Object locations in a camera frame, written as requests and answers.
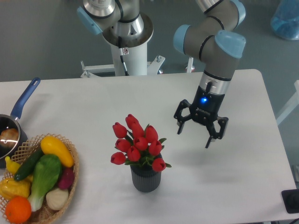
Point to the yellow squash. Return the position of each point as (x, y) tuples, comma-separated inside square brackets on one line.
[(53, 145)]

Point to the green bok choy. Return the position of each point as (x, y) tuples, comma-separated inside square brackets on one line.
[(45, 176)]

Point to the small yellow pear gourd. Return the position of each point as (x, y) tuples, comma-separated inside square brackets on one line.
[(11, 166)]

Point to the white frame bar right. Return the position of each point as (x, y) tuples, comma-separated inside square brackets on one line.
[(289, 106)]

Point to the purple red radish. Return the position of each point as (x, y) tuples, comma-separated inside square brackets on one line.
[(66, 179)]

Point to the green cucumber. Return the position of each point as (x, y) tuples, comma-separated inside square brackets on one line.
[(28, 165)]

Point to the white garlic bulb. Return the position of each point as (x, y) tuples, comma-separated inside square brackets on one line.
[(57, 198)]

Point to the red tulip bouquet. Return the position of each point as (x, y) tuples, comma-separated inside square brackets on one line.
[(137, 146)]

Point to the orange fruit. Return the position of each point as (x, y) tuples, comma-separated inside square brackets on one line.
[(18, 210)]

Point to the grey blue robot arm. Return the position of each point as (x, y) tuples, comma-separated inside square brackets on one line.
[(213, 42)]

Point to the blue handled saucepan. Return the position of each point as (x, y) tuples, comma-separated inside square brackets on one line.
[(11, 121)]

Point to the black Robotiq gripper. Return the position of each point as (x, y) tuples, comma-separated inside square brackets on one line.
[(203, 110)]

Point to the blue plastic bag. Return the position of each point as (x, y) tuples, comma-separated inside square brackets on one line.
[(285, 21)]

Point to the dark grey ribbed vase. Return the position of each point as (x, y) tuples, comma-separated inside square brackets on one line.
[(144, 178)]

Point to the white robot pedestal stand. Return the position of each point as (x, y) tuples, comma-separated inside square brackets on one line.
[(129, 47)]

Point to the yellow pumpkin gourd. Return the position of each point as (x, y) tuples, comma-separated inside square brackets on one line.
[(9, 188)]

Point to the black device at table edge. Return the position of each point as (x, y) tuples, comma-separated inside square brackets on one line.
[(291, 200)]

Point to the bread roll in saucepan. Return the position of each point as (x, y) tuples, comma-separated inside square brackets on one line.
[(9, 138)]

